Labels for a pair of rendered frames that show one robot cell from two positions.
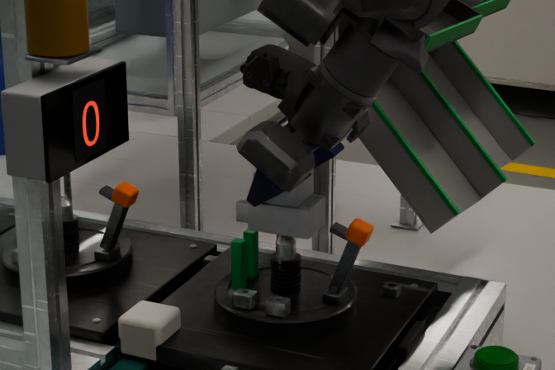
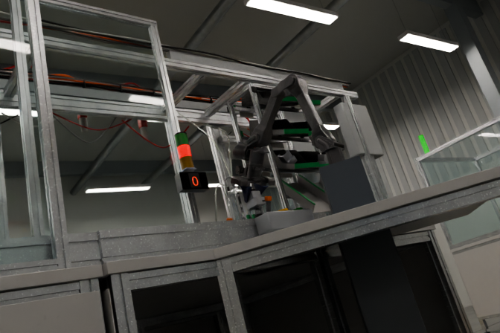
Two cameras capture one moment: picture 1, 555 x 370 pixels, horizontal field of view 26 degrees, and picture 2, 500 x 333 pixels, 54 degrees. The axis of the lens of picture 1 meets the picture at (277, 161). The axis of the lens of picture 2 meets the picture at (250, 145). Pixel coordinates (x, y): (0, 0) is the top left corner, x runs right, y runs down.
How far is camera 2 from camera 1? 1.30 m
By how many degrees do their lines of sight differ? 45
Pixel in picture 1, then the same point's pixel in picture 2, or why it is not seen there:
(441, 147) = (324, 201)
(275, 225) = (251, 204)
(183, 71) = not seen: hidden behind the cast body
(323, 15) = (243, 150)
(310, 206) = (257, 197)
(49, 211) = (193, 206)
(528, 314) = not seen: hidden behind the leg
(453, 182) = (326, 207)
